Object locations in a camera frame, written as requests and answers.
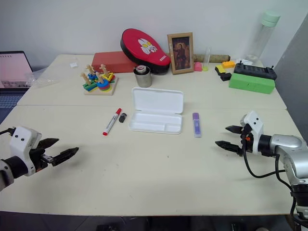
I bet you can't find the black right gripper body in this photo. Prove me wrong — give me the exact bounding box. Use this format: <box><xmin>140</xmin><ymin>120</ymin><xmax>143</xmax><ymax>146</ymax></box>
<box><xmin>239</xmin><ymin>123</ymin><xmax>254</xmax><ymax>157</ymax></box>

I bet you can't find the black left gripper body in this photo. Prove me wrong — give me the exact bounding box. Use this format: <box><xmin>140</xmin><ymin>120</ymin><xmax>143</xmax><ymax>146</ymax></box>
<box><xmin>28</xmin><ymin>147</ymin><xmax>54</xmax><ymax>173</ymax></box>

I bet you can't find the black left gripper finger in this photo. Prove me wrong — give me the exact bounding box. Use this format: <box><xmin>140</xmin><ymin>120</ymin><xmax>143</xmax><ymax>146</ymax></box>
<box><xmin>50</xmin><ymin>147</ymin><xmax>80</xmax><ymax>167</ymax></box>
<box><xmin>38</xmin><ymin>138</ymin><xmax>60</xmax><ymax>151</ymax></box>

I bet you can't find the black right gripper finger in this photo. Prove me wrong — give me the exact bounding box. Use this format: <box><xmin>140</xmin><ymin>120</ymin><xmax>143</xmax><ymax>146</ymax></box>
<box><xmin>215</xmin><ymin>141</ymin><xmax>242</xmax><ymax>155</ymax></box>
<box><xmin>225</xmin><ymin>125</ymin><xmax>243</xmax><ymax>136</ymax></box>

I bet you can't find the white plastic case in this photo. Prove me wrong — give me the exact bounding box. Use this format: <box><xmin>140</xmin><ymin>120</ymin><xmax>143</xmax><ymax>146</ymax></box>
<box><xmin>129</xmin><ymin>87</ymin><xmax>185</xmax><ymax>135</ymax></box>

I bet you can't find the purple highlighter pen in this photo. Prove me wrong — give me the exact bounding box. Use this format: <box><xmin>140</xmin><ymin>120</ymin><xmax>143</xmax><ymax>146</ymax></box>
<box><xmin>192</xmin><ymin>112</ymin><xmax>202</xmax><ymax>138</ymax></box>

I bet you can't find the green foam block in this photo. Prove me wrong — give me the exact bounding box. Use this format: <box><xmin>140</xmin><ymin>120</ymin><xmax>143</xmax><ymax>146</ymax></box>
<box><xmin>228</xmin><ymin>72</ymin><xmax>276</xmax><ymax>95</ymax></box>

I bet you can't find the red whiteboard marker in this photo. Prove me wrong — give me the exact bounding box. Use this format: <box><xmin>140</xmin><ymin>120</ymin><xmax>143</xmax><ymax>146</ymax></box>
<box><xmin>102</xmin><ymin>108</ymin><xmax>122</xmax><ymax>137</ymax></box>

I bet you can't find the yellow black toy block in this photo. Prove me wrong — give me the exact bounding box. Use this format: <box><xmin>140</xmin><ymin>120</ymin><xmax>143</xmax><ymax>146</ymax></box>
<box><xmin>215</xmin><ymin>64</ymin><xmax>227</xmax><ymax>76</ymax></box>

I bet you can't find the black remote controller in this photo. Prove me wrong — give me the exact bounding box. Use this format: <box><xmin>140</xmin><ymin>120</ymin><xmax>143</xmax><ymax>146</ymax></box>
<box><xmin>233</xmin><ymin>61</ymin><xmax>278</xmax><ymax>81</ymax></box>

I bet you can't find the clear plastic bag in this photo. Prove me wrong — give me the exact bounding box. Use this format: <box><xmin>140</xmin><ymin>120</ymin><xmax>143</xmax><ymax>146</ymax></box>
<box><xmin>25</xmin><ymin>69</ymin><xmax>58</xmax><ymax>89</ymax></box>

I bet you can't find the white crumpled paper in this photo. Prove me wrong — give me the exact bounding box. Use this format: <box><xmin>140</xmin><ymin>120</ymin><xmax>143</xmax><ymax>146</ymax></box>
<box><xmin>235</xmin><ymin>57</ymin><xmax>253</xmax><ymax>65</ymax></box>

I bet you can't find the brown rolled cylinder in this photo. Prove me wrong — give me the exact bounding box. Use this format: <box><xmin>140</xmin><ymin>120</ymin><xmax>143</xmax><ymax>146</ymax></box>
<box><xmin>193</xmin><ymin>53</ymin><xmax>231</xmax><ymax>62</ymax></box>

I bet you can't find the clear tube with green base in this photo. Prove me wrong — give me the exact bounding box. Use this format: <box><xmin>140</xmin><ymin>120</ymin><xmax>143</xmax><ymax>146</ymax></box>
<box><xmin>202</xmin><ymin>47</ymin><xmax>211</xmax><ymax>72</ymax></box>

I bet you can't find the laptop computer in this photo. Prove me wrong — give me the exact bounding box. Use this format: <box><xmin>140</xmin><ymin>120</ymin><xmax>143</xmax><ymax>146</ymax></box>
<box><xmin>0</xmin><ymin>51</ymin><xmax>34</xmax><ymax>110</ymax></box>

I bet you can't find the wooden shape stacking toy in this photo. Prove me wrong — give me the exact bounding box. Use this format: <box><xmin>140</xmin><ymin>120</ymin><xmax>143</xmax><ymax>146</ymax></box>
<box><xmin>79</xmin><ymin>64</ymin><xmax>119</xmax><ymax>96</ymax></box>

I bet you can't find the wooden framed picture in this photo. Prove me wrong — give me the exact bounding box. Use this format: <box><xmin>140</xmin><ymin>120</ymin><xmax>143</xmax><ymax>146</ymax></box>
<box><xmin>167</xmin><ymin>32</ymin><xmax>194</xmax><ymax>75</ymax></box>

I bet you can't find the clear bottle with green cap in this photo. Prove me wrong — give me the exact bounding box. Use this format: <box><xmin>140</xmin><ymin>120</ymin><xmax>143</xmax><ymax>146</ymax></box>
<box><xmin>245</xmin><ymin>9</ymin><xmax>281</xmax><ymax>64</ymax></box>

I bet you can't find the red rectangular block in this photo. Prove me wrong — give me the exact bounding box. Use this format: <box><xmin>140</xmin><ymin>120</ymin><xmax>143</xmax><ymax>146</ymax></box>
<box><xmin>91</xmin><ymin>51</ymin><xmax>138</xmax><ymax>74</ymax></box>

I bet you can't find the steel cup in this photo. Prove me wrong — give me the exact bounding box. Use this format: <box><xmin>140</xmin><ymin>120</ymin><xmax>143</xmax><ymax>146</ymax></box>
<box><xmin>133</xmin><ymin>65</ymin><xmax>153</xmax><ymax>88</ymax></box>

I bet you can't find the red black boxing pad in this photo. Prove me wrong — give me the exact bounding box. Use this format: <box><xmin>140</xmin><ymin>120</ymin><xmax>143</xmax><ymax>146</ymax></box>
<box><xmin>120</xmin><ymin>28</ymin><xmax>171</xmax><ymax>75</ymax></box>

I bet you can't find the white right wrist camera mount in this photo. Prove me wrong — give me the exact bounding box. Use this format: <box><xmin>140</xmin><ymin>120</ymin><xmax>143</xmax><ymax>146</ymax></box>
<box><xmin>241</xmin><ymin>110</ymin><xmax>265</xmax><ymax>154</ymax></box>

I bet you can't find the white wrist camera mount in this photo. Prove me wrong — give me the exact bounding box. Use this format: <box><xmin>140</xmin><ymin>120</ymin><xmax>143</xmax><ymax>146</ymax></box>
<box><xmin>9</xmin><ymin>126</ymin><xmax>42</xmax><ymax>177</ymax></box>
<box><xmin>241</xmin><ymin>110</ymin><xmax>265</xmax><ymax>154</ymax></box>

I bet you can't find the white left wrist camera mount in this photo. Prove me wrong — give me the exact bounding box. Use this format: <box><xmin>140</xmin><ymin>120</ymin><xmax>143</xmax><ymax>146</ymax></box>
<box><xmin>9</xmin><ymin>126</ymin><xmax>42</xmax><ymax>177</ymax></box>

